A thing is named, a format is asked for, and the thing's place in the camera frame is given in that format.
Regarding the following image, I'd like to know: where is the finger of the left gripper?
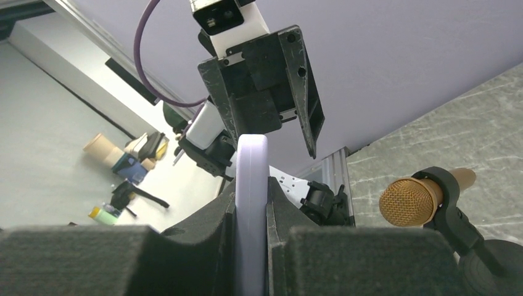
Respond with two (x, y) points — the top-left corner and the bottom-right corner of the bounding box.
(198, 57), (245, 148)
(278, 25), (325, 158)

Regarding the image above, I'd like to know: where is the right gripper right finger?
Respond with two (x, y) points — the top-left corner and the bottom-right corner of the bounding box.
(267, 178), (466, 295)

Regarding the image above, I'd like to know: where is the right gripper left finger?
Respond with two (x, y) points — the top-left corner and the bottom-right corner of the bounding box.
(1, 183), (235, 295)

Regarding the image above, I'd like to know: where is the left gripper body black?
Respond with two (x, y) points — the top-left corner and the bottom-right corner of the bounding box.
(220, 32), (299, 135)

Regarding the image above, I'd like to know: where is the phone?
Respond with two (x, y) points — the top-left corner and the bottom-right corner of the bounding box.
(234, 134), (269, 295)

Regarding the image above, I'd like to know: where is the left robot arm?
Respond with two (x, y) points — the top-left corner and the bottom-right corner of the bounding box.
(178, 25), (325, 180)

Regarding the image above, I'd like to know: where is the black tool on floor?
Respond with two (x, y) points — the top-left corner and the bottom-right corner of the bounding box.
(110, 180), (170, 218)

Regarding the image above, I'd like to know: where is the yellow green bottle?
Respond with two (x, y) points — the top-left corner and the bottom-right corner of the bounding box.
(88, 203), (121, 226)

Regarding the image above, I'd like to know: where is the clutter pile on floor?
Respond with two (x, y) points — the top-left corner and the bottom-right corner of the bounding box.
(111, 131), (169, 184)

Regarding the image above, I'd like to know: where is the gold microphone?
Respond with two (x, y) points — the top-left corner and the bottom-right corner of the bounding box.
(379, 166), (476, 227)

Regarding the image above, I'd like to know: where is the cardboard tube on floor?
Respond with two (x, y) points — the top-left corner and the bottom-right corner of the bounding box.
(83, 133), (125, 168)

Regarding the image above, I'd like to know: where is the black microphone stand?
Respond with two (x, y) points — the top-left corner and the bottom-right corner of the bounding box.
(413, 166), (522, 295)

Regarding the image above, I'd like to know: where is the aluminium rail frame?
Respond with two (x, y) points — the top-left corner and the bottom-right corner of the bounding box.
(0, 0), (352, 197)

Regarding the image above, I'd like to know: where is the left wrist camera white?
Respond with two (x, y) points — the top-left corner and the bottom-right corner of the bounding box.
(190, 0), (270, 59)

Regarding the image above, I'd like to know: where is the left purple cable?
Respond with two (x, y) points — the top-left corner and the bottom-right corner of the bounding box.
(133, 0), (209, 109)

